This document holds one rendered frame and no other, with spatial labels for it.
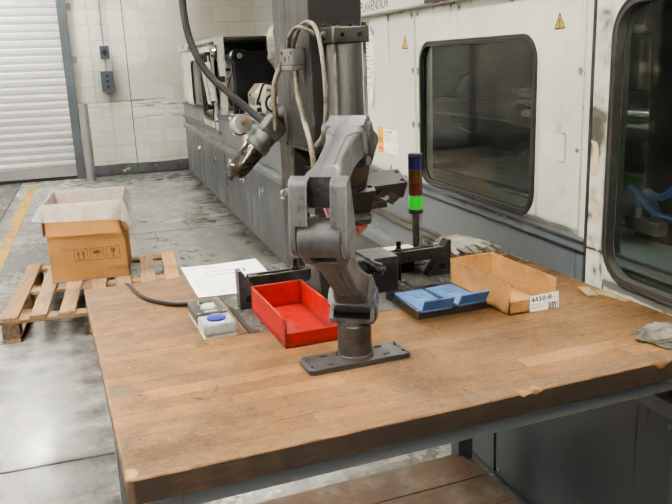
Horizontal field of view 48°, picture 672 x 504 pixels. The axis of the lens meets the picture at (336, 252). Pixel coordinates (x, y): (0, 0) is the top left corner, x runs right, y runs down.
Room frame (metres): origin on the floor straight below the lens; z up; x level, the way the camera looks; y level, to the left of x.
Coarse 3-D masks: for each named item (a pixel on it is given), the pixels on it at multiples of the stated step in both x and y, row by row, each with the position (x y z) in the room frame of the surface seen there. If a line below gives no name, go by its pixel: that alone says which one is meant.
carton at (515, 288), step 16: (464, 256) 1.75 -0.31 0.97; (480, 256) 1.76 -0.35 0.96; (496, 256) 1.76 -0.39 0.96; (464, 272) 1.67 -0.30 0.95; (480, 272) 1.61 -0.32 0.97; (496, 272) 1.76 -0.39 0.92; (512, 272) 1.69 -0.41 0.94; (528, 272) 1.63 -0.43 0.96; (544, 272) 1.58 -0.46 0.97; (480, 288) 1.61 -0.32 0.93; (496, 288) 1.55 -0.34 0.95; (512, 288) 1.68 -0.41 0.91; (528, 288) 1.63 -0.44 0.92; (544, 288) 1.58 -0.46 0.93; (496, 304) 1.55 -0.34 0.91; (512, 304) 1.51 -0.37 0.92; (528, 304) 1.52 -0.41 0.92; (544, 304) 1.54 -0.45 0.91
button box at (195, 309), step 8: (144, 296) 1.72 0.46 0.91; (168, 304) 1.66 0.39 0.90; (176, 304) 1.66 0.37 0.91; (184, 304) 1.65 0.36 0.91; (192, 304) 1.58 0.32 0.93; (200, 304) 1.57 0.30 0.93; (216, 304) 1.57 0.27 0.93; (192, 312) 1.54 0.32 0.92; (200, 312) 1.52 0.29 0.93; (208, 312) 1.52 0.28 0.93; (216, 312) 1.52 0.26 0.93; (224, 312) 1.52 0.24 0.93; (192, 320) 1.56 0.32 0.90
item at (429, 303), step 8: (400, 296) 1.59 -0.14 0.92; (408, 296) 1.59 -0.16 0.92; (424, 296) 1.59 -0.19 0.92; (432, 296) 1.59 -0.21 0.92; (416, 304) 1.53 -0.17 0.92; (424, 304) 1.48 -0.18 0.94; (432, 304) 1.49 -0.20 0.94; (440, 304) 1.50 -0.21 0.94; (448, 304) 1.50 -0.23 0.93; (424, 312) 1.49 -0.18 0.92
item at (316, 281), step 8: (384, 264) 1.70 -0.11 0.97; (392, 264) 1.71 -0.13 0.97; (312, 272) 1.69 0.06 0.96; (320, 272) 1.65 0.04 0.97; (368, 272) 1.72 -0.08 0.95; (384, 272) 1.70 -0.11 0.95; (392, 272) 1.71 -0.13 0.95; (312, 280) 1.69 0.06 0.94; (320, 280) 1.65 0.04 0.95; (376, 280) 1.70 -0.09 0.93; (384, 280) 1.70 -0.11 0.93; (392, 280) 1.71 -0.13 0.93; (320, 288) 1.65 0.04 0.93; (328, 288) 1.65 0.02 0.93; (384, 288) 1.70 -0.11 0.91; (392, 288) 1.71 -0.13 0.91
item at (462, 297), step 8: (432, 288) 1.64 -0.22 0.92; (440, 288) 1.64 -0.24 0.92; (448, 288) 1.64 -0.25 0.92; (456, 288) 1.64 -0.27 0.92; (440, 296) 1.59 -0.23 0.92; (448, 296) 1.58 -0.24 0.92; (456, 296) 1.58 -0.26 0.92; (464, 296) 1.51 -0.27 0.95; (472, 296) 1.52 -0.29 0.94; (480, 296) 1.53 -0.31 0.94; (456, 304) 1.53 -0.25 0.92; (464, 304) 1.53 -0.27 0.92
